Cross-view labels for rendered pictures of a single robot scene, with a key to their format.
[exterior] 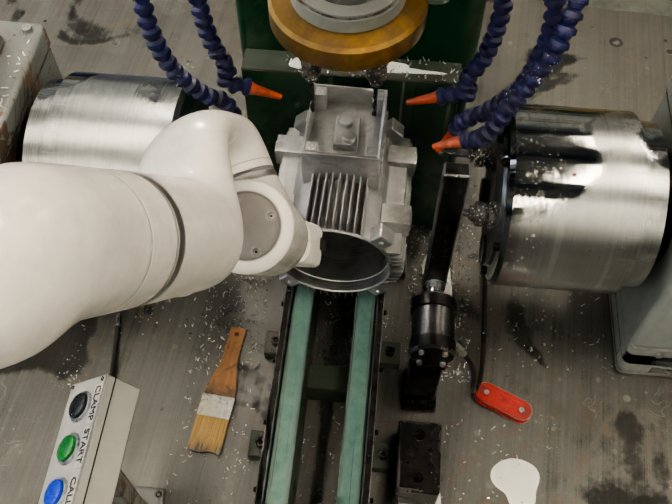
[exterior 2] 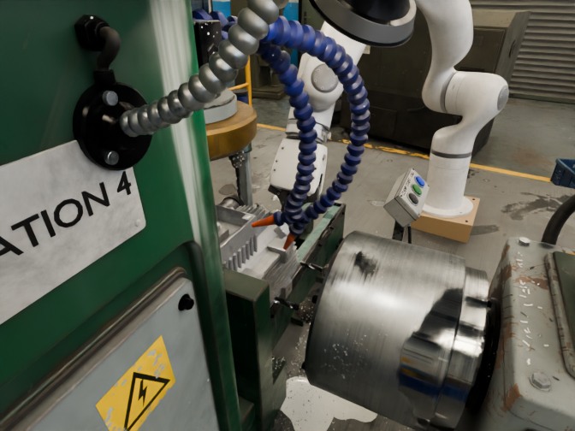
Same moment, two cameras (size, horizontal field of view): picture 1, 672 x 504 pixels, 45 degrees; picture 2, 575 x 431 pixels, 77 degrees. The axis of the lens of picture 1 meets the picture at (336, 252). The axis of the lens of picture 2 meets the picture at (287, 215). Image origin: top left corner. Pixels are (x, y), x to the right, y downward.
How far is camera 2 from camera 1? 1.26 m
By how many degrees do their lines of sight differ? 89
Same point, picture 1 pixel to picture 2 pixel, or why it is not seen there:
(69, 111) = (443, 262)
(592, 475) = not seen: hidden behind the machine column
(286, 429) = (311, 238)
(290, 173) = (261, 264)
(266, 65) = (244, 277)
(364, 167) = (219, 213)
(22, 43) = (536, 361)
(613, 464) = not seen: hidden behind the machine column
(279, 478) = (321, 226)
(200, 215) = not seen: outside the picture
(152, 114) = (364, 243)
